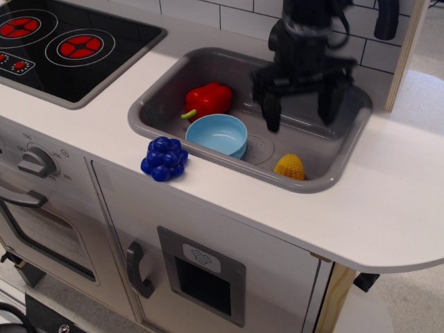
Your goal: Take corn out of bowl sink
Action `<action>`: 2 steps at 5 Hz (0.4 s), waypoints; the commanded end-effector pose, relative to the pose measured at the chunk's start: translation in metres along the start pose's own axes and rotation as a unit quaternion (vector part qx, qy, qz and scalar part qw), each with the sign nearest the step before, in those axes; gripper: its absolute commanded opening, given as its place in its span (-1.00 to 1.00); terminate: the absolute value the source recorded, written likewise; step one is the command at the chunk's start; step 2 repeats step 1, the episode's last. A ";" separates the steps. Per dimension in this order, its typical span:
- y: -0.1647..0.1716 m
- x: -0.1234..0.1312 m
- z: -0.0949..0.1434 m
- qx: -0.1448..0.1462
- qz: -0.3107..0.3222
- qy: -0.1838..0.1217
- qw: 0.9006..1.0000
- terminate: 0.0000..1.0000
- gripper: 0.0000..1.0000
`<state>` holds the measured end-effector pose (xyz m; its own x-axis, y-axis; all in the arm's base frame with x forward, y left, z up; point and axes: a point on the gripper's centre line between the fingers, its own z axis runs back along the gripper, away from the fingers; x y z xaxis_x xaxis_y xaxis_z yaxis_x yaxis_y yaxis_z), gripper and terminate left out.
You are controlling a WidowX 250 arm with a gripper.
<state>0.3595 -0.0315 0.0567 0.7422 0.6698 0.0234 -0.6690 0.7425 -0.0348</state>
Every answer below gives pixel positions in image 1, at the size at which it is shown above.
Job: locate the red toy bell pepper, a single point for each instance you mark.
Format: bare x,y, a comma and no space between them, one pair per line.
212,98

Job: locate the grey oven knob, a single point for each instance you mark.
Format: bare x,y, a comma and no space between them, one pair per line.
36,162

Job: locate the grey toy sink basin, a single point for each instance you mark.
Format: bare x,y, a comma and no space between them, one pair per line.
323,149

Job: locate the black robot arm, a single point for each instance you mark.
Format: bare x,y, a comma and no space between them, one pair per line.
314,18

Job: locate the blue toy grapes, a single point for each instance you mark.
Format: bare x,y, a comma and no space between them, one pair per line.
165,159

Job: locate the black toy stovetop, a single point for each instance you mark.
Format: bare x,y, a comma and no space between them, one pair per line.
67,54

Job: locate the yellow toy corn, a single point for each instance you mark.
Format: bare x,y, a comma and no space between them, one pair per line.
290,165

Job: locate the wooden side post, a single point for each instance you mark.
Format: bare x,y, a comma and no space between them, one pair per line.
411,38

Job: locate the grey ice dispenser panel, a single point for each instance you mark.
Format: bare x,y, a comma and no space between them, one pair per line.
205,277

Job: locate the light blue bowl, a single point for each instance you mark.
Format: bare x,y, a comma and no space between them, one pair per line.
223,133

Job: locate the white cabinet door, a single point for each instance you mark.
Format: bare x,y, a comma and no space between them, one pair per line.
282,287

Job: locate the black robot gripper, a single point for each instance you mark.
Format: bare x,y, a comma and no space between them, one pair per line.
301,66

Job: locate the white oven door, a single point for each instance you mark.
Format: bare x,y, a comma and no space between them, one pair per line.
65,238

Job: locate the grey cabinet door handle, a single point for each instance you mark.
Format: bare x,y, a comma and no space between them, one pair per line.
134,255

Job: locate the grey oven door handle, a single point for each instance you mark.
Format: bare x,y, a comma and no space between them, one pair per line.
30,199

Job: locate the dark grey toy faucet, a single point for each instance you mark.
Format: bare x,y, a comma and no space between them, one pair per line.
386,24

